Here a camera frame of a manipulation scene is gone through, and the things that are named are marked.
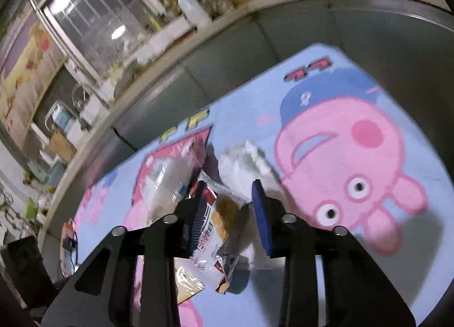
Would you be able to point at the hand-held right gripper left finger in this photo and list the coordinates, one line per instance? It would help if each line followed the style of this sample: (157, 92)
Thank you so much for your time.
(198, 222)

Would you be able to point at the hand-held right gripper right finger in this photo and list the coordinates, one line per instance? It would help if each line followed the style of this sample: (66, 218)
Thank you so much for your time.
(261, 222)

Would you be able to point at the white and orange snack packet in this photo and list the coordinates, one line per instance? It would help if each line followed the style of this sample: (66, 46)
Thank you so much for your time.
(223, 238)

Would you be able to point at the red and white packet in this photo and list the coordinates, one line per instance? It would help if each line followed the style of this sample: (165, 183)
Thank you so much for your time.
(166, 174)

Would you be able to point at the crumpled white plastic bag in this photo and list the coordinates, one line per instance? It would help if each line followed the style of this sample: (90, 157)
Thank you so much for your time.
(241, 164)

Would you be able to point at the orange printed packet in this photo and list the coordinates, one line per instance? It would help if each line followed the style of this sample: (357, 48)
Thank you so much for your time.
(67, 233)

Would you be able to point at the blue cartoon printed cloth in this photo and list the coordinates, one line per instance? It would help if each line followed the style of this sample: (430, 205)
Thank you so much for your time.
(390, 270)

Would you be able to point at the cardboard box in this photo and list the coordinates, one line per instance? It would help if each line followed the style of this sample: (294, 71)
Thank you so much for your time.
(62, 146)

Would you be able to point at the grey kitchen cabinet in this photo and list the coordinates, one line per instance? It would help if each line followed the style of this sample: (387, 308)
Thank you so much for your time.
(248, 57)

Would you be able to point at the clear plastic container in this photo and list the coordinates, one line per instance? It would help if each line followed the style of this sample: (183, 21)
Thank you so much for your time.
(58, 116)

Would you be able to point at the steel faucet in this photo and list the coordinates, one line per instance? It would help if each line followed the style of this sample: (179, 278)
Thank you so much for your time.
(76, 92)

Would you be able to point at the dark box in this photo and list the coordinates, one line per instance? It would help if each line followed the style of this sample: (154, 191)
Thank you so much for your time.
(21, 266)

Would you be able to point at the white plastic bottle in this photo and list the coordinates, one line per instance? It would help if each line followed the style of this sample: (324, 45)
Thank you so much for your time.
(193, 8)

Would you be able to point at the barred kitchen window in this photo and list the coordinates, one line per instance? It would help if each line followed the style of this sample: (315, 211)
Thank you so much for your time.
(92, 18)

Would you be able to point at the wall poster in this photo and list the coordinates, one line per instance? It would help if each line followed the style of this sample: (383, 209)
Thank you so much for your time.
(24, 75)

